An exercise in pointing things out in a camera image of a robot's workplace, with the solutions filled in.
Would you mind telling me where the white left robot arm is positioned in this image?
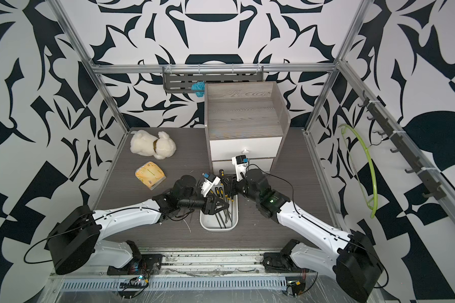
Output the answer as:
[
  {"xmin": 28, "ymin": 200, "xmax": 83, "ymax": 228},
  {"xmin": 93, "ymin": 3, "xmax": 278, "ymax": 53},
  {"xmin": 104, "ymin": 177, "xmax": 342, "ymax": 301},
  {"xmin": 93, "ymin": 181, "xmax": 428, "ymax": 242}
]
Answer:
[{"xmin": 46, "ymin": 174, "xmax": 229, "ymax": 275}]

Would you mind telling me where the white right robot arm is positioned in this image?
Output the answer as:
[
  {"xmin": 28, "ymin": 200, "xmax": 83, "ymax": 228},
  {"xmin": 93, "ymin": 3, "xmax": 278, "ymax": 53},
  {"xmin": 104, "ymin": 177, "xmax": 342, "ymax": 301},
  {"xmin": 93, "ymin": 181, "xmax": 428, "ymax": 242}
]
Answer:
[{"xmin": 221, "ymin": 169, "xmax": 385, "ymax": 302}]

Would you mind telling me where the white storage tray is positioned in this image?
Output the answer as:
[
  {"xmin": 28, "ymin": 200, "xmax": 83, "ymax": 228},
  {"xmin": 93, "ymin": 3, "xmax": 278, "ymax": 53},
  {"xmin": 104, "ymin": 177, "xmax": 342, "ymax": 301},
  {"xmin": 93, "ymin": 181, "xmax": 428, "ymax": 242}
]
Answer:
[{"xmin": 200, "ymin": 184, "xmax": 239, "ymax": 232}]

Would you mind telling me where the yellow tissue pack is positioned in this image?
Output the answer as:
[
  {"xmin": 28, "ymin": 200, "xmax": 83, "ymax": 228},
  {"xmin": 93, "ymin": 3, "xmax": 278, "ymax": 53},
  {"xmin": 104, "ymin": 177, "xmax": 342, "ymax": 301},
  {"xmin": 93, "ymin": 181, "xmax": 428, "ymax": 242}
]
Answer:
[{"xmin": 135, "ymin": 162, "xmax": 166, "ymax": 191}]

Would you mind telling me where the grey wooden drawer cabinet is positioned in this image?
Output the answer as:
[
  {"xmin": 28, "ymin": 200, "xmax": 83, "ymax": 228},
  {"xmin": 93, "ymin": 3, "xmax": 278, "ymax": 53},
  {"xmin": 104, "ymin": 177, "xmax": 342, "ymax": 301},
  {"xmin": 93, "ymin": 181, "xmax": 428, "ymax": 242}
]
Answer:
[{"xmin": 204, "ymin": 82, "xmax": 291, "ymax": 174}]

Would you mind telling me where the white plush dog toy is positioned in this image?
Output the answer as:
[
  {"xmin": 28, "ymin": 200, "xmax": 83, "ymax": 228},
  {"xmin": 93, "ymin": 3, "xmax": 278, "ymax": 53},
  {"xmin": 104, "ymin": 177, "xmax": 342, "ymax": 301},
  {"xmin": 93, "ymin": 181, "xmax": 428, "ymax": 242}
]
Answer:
[{"xmin": 130, "ymin": 130, "xmax": 176, "ymax": 160}]

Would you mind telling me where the left controller board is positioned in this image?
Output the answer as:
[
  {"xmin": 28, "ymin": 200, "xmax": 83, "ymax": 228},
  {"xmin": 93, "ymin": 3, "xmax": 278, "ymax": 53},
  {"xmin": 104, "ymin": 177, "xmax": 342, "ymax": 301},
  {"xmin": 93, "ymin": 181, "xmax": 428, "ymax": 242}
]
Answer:
[{"xmin": 119, "ymin": 275, "xmax": 149, "ymax": 290}]

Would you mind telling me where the controller board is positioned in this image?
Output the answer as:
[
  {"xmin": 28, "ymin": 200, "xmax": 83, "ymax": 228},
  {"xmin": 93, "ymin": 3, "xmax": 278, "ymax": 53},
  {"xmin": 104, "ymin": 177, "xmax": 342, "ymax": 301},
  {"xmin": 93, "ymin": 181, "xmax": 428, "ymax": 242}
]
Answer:
[
  {"xmin": 119, "ymin": 275, "xmax": 149, "ymax": 290},
  {"xmin": 285, "ymin": 280, "xmax": 306, "ymax": 297}
]

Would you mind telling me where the teal cloth ball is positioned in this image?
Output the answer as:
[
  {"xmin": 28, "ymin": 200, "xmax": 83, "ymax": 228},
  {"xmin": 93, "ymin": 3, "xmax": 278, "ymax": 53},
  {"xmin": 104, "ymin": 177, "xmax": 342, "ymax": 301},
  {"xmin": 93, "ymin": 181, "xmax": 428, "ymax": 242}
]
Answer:
[{"xmin": 192, "ymin": 82, "xmax": 205, "ymax": 97}]

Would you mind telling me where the right controller board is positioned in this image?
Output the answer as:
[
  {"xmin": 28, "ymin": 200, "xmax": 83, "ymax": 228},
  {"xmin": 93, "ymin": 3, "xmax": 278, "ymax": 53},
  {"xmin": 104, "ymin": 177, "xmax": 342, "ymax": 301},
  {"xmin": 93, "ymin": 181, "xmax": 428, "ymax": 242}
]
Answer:
[{"xmin": 285, "ymin": 280, "xmax": 306, "ymax": 297}]

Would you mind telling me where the green hoop hanger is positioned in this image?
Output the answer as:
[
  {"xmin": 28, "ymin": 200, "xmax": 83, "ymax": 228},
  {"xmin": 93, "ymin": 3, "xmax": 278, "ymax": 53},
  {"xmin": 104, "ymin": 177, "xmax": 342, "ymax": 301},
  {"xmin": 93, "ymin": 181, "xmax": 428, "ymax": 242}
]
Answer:
[{"xmin": 339, "ymin": 124, "xmax": 379, "ymax": 219}]

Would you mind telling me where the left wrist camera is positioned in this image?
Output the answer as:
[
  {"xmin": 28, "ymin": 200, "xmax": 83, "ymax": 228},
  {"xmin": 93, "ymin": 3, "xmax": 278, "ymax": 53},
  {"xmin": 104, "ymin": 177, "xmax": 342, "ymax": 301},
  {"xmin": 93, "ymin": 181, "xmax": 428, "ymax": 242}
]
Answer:
[{"xmin": 200, "ymin": 173, "xmax": 221, "ymax": 198}]

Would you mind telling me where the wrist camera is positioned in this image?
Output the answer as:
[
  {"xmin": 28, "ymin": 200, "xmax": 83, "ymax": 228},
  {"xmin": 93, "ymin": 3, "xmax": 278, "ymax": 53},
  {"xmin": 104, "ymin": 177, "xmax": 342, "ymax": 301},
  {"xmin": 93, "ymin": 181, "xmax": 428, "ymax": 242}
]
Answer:
[
  {"xmin": 200, "ymin": 173, "xmax": 221, "ymax": 198},
  {"xmin": 231, "ymin": 155, "xmax": 249, "ymax": 182}
]

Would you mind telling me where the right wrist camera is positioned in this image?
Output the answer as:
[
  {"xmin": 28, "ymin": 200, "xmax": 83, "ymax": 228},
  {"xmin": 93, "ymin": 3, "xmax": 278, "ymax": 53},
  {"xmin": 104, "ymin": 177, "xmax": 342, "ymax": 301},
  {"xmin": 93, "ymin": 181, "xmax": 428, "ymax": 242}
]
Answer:
[{"xmin": 231, "ymin": 155, "xmax": 249, "ymax": 182}]

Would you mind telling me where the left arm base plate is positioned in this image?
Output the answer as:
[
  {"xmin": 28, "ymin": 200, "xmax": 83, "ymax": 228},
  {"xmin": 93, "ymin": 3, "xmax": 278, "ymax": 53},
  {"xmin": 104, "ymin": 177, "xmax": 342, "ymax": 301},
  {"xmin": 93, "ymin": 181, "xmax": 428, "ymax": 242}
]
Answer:
[{"xmin": 107, "ymin": 254, "xmax": 163, "ymax": 276}]

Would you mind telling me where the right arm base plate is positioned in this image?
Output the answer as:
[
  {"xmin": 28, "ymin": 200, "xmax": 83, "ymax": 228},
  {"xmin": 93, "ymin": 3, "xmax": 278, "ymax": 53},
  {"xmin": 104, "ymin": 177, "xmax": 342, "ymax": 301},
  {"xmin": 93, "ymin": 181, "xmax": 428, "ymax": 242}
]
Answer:
[{"xmin": 262, "ymin": 252, "xmax": 310, "ymax": 273}]

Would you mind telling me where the grey wall shelf rack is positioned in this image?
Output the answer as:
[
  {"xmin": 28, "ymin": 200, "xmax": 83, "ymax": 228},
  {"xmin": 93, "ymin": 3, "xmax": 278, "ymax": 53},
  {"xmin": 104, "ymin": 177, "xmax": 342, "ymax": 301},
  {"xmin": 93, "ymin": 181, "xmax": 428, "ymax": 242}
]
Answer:
[{"xmin": 162, "ymin": 66, "xmax": 264, "ymax": 93}]

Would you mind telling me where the grey hook rail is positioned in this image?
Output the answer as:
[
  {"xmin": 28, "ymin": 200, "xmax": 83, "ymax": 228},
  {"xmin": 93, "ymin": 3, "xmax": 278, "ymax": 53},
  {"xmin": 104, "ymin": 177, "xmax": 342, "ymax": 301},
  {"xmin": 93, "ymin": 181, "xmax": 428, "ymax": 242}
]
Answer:
[{"xmin": 360, "ymin": 91, "xmax": 447, "ymax": 200}]

